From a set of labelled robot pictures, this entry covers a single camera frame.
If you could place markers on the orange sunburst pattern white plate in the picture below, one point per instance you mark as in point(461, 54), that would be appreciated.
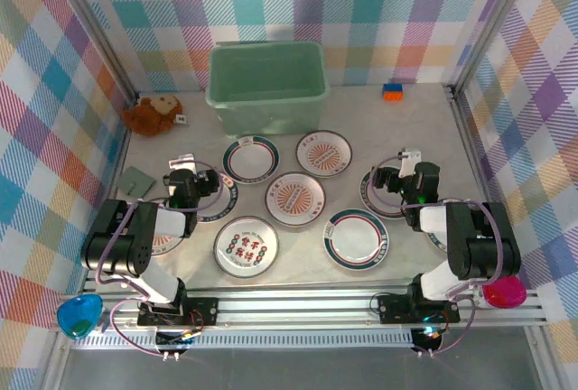
point(294, 199)
point(163, 243)
point(323, 154)

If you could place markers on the blue translucent plastic dome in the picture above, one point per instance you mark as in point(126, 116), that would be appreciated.
point(79, 318)

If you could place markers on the pink translucent plastic dome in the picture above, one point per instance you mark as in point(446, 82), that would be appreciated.
point(503, 293)

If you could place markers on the aluminium side rail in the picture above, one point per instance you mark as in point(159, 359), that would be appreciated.
point(469, 137)
point(119, 155)

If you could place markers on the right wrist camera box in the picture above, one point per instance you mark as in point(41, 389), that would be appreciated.
point(408, 162)

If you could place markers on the aluminium frame post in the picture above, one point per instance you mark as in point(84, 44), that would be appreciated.
point(492, 24)
point(97, 33)

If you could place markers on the green square card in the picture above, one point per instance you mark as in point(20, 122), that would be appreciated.
point(135, 181)

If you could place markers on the green red ringed white plate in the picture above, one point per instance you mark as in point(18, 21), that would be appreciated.
point(251, 162)
point(366, 193)
point(357, 241)

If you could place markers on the brown plush toy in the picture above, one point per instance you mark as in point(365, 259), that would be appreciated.
point(149, 114)

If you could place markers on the red characters white plate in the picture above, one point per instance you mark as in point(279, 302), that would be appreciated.
point(246, 247)

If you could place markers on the green translucent plastic bin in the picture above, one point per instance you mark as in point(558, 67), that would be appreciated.
point(266, 69)

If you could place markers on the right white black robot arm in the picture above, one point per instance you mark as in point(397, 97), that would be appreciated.
point(478, 245)

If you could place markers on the dark lettered rim white plate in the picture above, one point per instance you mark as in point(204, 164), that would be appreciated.
point(434, 240)
point(228, 202)

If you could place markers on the orange blue toy brick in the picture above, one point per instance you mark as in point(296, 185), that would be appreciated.
point(393, 93)

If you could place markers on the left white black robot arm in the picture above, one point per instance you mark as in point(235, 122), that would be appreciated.
point(119, 254)

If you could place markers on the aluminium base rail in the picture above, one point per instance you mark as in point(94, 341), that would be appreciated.
point(293, 304)

